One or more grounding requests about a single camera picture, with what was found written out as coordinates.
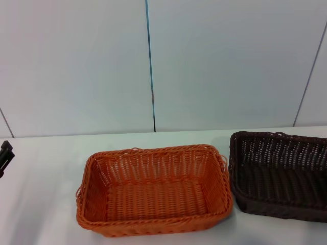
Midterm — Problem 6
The orange woven plastic basket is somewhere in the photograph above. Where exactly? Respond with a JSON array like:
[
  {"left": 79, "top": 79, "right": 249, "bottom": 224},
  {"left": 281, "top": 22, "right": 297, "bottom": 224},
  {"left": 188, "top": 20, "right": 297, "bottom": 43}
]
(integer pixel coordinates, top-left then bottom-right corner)
[{"left": 75, "top": 144, "right": 233, "bottom": 238}]

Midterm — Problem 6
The dark brown woven plastic basket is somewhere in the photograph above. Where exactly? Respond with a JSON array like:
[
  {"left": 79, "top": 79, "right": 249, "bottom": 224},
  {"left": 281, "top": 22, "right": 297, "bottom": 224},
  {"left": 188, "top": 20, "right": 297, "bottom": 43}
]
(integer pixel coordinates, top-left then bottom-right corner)
[{"left": 228, "top": 131, "right": 327, "bottom": 224}]

